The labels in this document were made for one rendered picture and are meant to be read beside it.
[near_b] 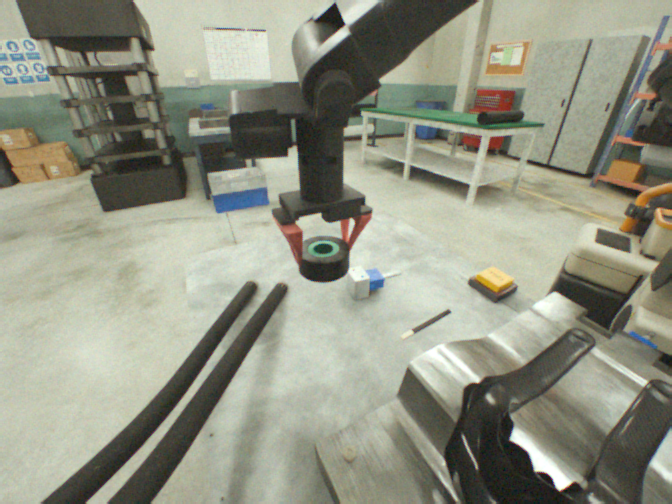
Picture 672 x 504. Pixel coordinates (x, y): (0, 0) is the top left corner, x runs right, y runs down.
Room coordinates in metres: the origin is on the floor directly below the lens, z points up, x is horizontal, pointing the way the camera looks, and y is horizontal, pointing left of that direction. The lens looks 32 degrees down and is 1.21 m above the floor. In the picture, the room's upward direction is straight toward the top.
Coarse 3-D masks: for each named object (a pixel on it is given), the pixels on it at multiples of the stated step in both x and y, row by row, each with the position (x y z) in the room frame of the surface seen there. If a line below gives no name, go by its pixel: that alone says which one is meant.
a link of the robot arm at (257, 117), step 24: (336, 72) 0.26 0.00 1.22; (240, 96) 0.30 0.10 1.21; (264, 96) 0.31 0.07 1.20; (288, 96) 0.31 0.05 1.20; (336, 96) 0.26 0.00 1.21; (240, 120) 0.29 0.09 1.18; (264, 120) 0.30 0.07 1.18; (312, 120) 0.28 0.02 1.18; (336, 120) 0.29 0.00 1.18; (240, 144) 0.29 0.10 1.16; (264, 144) 0.30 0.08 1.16
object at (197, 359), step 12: (252, 288) 0.46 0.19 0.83; (240, 300) 0.41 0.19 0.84; (228, 312) 0.36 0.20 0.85; (240, 312) 0.39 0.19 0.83; (216, 324) 0.33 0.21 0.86; (228, 324) 0.34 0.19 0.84; (204, 336) 0.30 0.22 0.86; (216, 336) 0.30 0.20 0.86; (204, 348) 0.27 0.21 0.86; (192, 360) 0.24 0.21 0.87; (204, 360) 0.25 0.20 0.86; (192, 372) 0.22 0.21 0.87
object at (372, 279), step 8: (352, 272) 0.48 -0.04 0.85; (360, 272) 0.48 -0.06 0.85; (368, 272) 0.50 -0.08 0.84; (376, 272) 0.50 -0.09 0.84; (392, 272) 0.51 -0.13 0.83; (400, 272) 0.52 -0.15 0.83; (352, 280) 0.47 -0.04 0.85; (360, 280) 0.46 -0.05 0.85; (368, 280) 0.46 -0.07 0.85; (376, 280) 0.47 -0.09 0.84; (384, 280) 0.48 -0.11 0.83; (352, 288) 0.46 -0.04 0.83; (360, 288) 0.46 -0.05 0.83; (368, 288) 0.46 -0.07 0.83; (376, 288) 0.48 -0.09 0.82; (352, 296) 0.46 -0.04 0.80; (360, 296) 0.46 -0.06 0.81; (368, 296) 0.46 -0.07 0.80
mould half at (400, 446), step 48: (528, 336) 0.27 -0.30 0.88; (624, 336) 0.26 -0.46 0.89; (432, 384) 0.17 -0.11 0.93; (576, 384) 0.19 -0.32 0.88; (624, 384) 0.18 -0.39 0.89; (336, 432) 0.15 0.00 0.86; (384, 432) 0.15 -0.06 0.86; (432, 432) 0.14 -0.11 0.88; (528, 432) 0.11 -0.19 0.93; (576, 432) 0.12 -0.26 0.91; (336, 480) 0.10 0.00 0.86; (384, 480) 0.10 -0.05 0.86; (432, 480) 0.10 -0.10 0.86; (576, 480) 0.07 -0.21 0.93
